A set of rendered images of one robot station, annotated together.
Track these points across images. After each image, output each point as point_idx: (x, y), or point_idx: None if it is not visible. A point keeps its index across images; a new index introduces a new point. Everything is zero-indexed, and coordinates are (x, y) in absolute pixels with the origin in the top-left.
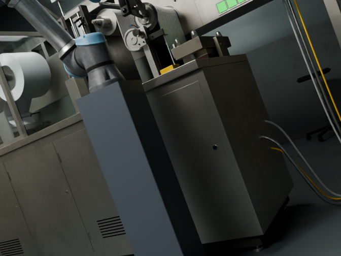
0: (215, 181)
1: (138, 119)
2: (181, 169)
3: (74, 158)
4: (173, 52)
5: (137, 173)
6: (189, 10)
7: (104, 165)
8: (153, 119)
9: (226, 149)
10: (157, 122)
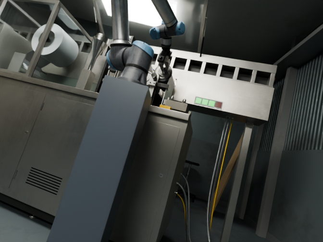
0: (144, 198)
1: (139, 122)
2: None
3: (53, 114)
4: (166, 101)
5: (110, 160)
6: (180, 89)
7: (88, 136)
8: (142, 129)
9: (167, 181)
10: None
